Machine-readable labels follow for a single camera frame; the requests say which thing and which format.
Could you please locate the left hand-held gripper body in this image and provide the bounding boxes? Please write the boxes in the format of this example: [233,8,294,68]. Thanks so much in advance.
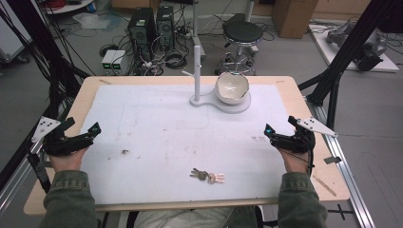
[30,115,96,158]

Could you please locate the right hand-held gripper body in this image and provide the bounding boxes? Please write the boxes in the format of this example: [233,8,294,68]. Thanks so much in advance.
[271,115,339,155]

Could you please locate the person's left hand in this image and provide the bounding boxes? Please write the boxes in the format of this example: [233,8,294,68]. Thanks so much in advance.
[48,146,90,174]

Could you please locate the person's right hand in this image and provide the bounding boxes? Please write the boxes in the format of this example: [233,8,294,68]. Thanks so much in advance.
[278,146,314,175]

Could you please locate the black tape piece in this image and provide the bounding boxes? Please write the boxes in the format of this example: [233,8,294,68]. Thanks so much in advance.
[323,155,343,165]

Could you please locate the white shell-shaped bowl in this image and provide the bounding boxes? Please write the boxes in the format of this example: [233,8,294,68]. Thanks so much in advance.
[214,71,251,106]

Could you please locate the white power supply unit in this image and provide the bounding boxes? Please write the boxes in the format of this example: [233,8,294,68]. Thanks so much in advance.
[101,49,118,76]
[111,49,127,76]

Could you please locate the white table mat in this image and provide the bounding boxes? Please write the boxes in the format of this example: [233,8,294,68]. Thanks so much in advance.
[80,83,297,205]

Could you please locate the bunch of keys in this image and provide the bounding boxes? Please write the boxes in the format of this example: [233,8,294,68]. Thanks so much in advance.
[189,167,226,185]

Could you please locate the black round stool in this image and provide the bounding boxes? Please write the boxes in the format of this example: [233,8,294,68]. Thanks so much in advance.
[214,20,265,76]

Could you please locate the black computer tower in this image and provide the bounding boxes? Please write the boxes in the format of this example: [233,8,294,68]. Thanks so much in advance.
[127,7,158,62]
[155,5,176,52]

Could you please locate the brown cardboard box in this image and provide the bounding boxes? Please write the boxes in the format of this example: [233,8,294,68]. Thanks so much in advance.
[271,0,319,40]

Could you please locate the person's legs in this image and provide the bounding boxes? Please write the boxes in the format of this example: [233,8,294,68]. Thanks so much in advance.
[134,206,259,228]

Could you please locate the white board with grey device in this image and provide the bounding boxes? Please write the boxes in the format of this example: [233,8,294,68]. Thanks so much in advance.
[308,20,400,74]

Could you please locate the white pole stand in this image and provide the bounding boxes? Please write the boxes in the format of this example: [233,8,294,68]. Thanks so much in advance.
[189,0,207,62]

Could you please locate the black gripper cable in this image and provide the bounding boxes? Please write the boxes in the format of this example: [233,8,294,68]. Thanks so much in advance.
[278,139,316,179]

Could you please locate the aluminium rail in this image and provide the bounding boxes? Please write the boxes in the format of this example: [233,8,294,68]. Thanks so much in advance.
[304,95,377,228]

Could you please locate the white key stand with post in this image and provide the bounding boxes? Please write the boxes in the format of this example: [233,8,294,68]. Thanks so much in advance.
[182,45,253,115]

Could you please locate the black metal frame strut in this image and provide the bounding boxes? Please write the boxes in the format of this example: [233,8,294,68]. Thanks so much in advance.
[297,0,403,129]
[0,0,93,118]

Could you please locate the tangle of floor cables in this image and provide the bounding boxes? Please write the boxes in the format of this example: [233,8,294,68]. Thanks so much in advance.
[131,22,198,77]

